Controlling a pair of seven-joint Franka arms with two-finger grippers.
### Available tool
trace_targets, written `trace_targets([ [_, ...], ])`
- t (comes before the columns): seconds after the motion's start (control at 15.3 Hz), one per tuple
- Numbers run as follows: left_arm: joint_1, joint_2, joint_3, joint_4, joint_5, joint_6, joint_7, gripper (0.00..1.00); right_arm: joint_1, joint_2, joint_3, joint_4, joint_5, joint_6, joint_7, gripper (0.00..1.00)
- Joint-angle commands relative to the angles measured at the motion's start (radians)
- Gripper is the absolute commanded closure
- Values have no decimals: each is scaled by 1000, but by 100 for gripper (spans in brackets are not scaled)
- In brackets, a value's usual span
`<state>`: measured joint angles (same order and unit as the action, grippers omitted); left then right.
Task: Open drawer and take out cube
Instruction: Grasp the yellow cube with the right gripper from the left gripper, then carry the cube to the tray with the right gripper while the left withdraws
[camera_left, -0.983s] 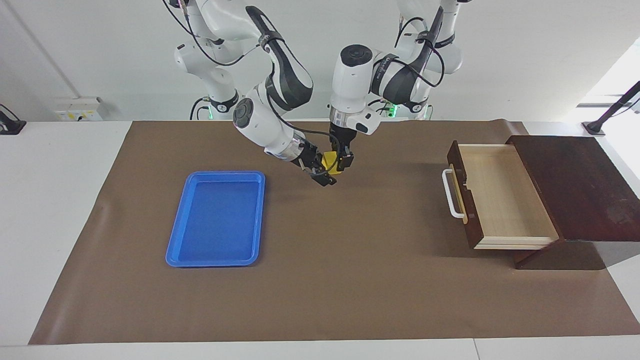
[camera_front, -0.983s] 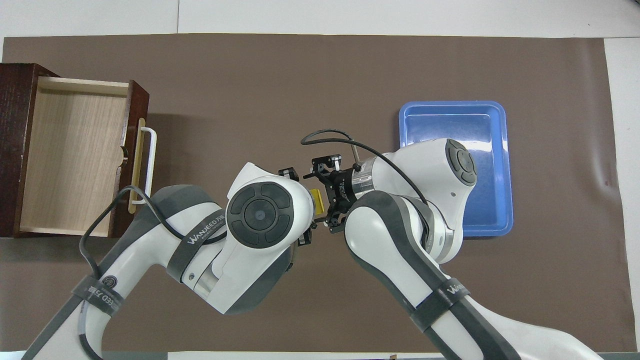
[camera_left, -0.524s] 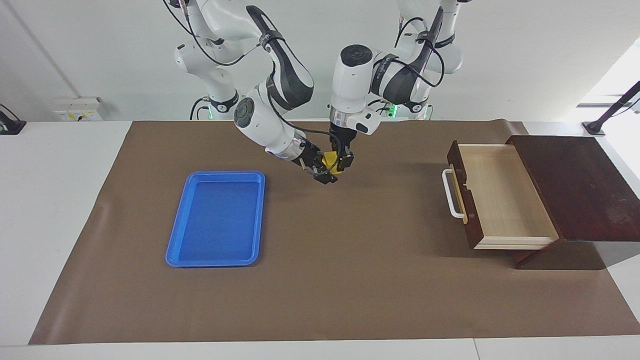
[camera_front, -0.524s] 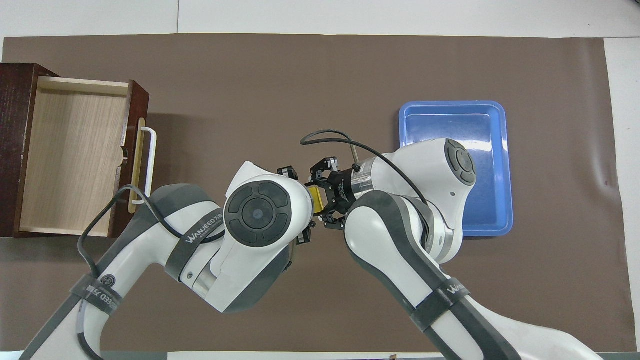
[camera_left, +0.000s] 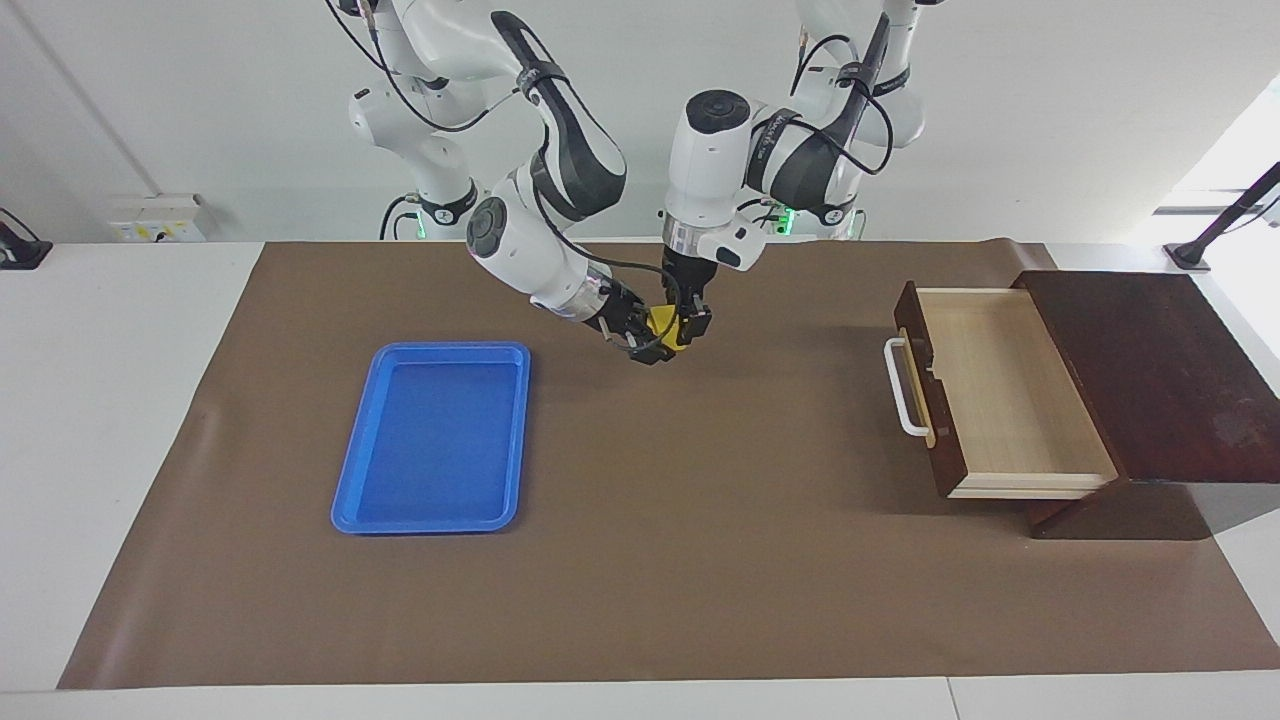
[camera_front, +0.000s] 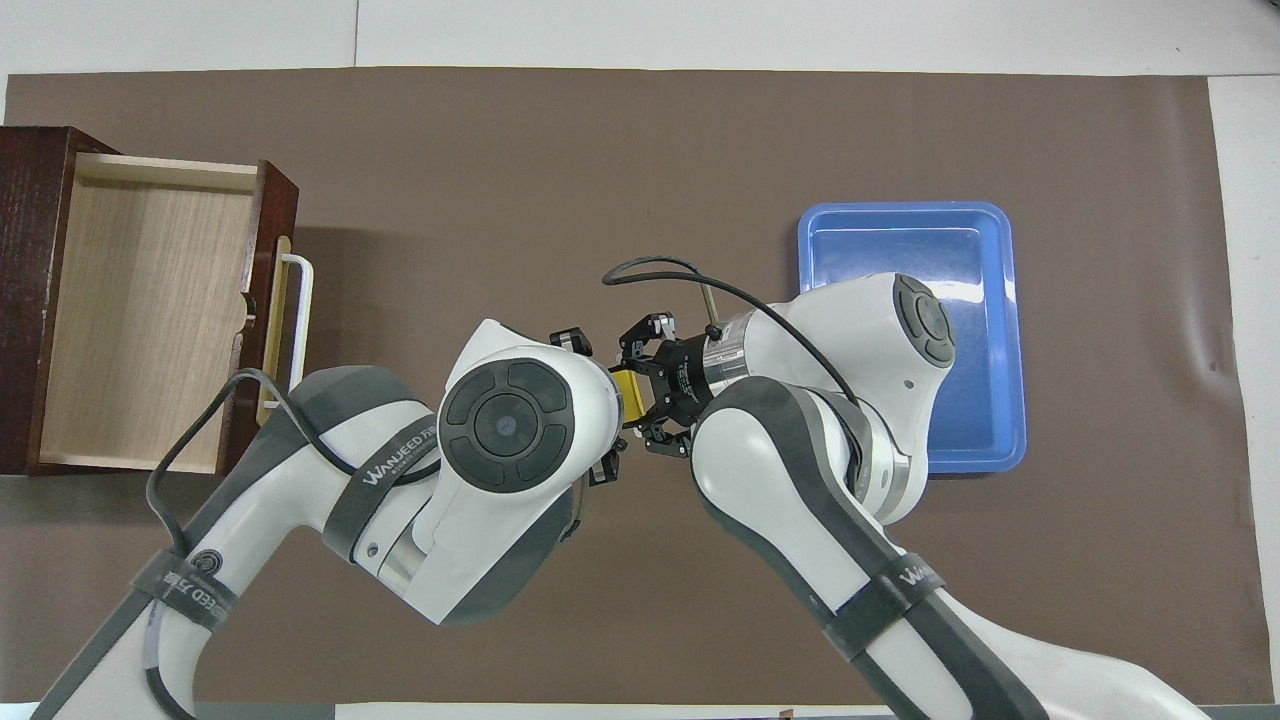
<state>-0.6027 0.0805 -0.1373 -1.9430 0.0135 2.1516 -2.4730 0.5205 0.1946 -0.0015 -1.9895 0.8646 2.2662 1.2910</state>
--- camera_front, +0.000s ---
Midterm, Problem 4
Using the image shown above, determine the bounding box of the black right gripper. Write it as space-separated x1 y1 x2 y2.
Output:
550 312 718 489

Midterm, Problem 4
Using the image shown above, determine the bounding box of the yellow cube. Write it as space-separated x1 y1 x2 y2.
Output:
609 367 657 432

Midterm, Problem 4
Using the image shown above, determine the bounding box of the wooden drawer with white handle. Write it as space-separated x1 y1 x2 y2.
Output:
24 152 316 477

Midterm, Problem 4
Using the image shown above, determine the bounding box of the brown table mat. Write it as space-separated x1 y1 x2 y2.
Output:
0 66 1276 705

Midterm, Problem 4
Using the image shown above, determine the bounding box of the blue plastic tray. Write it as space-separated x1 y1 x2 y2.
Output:
797 201 1028 475

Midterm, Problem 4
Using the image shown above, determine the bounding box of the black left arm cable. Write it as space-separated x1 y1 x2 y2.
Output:
144 368 443 720

